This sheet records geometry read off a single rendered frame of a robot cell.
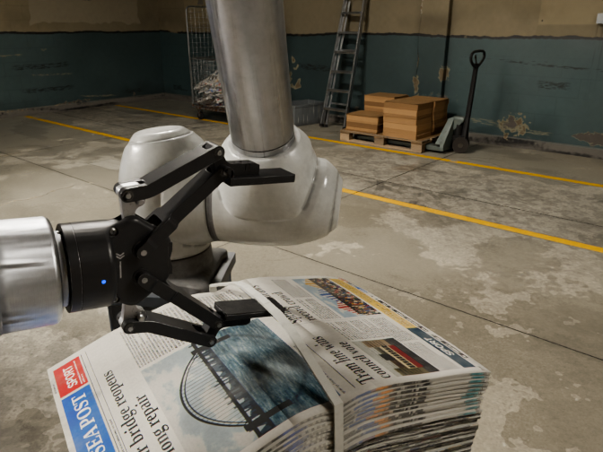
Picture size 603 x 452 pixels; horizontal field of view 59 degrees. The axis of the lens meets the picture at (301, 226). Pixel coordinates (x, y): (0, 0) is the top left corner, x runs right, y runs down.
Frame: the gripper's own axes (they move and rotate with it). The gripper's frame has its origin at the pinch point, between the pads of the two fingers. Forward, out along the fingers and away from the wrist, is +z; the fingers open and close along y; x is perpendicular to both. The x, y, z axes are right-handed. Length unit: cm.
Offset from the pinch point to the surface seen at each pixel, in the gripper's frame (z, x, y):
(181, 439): -12.5, 7.7, 14.4
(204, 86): 307, -762, 57
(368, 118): 411, -480, 62
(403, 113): 426, -434, 49
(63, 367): -18.9, -13.0, 17.9
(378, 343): 10.8, 6.2, 11.4
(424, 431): 11.8, 14.0, 17.9
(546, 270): 276, -127, 101
